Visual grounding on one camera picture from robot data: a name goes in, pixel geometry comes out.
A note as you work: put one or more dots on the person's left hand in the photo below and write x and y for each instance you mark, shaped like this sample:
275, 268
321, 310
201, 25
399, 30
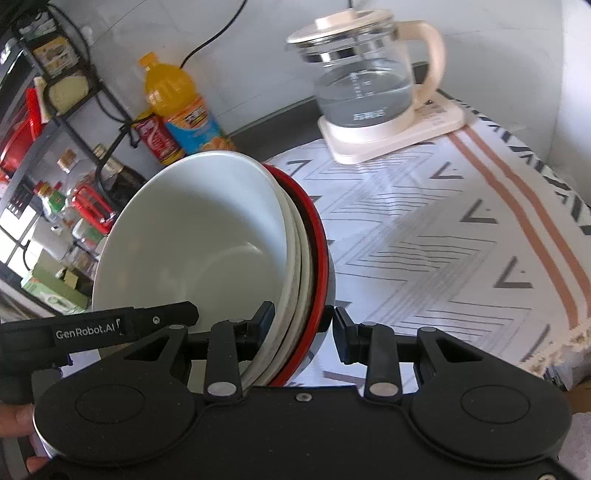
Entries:
16, 420

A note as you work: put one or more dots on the pale yellow packet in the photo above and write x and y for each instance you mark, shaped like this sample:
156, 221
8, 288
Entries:
69, 92

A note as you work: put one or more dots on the red enamel bowl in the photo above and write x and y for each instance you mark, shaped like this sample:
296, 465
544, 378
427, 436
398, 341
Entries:
321, 258

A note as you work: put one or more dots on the red cola can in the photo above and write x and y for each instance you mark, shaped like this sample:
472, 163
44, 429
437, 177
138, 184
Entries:
154, 138

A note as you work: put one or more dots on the patterned white tablecloth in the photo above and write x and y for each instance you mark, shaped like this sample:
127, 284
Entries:
438, 258

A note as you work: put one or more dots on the printed food box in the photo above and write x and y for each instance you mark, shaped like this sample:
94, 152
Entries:
55, 55

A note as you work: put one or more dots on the cream kettle base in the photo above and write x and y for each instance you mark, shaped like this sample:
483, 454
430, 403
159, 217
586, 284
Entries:
415, 131

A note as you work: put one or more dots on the red plastic packet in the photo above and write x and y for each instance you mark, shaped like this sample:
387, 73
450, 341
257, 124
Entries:
18, 134

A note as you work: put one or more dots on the white ceramic bowl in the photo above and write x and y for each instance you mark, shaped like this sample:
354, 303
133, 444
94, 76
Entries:
194, 240

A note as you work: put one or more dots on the orange juice bottle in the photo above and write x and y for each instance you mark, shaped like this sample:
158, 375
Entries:
182, 101

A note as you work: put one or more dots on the black metal rack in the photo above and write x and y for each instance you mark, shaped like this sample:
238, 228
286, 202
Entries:
108, 99

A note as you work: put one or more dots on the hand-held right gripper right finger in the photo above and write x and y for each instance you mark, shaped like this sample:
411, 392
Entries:
340, 325

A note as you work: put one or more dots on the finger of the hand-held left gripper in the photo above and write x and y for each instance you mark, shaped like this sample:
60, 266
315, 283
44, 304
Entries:
157, 318

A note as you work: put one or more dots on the red rimmed bowl stack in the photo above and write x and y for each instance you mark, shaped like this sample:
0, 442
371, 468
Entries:
302, 258

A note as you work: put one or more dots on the dark soy sauce bottle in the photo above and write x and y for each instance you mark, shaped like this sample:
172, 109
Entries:
120, 177

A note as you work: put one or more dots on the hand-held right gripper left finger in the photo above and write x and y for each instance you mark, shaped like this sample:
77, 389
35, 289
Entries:
267, 325

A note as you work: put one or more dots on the green carton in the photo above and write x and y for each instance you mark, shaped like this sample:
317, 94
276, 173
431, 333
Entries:
51, 290

